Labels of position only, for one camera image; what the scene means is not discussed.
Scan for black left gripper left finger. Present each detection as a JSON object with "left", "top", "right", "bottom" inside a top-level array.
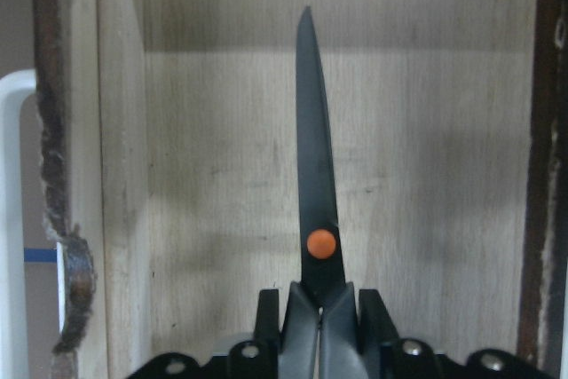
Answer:
[{"left": 130, "top": 289, "right": 280, "bottom": 378}]

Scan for dark wooden drawer cabinet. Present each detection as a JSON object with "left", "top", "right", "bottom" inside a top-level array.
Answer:
[{"left": 517, "top": 0, "right": 567, "bottom": 378}]

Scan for wooden top drawer white handle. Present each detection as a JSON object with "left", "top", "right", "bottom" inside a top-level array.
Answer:
[{"left": 1, "top": 0, "right": 536, "bottom": 378}]

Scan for orange grey handled scissors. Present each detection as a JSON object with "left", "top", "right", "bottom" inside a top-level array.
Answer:
[{"left": 279, "top": 8, "right": 379, "bottom": 378}]

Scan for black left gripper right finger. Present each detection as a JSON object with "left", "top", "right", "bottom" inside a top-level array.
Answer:
[{"left": 359, "top": 289, "right": 549, "bottom": 378}]

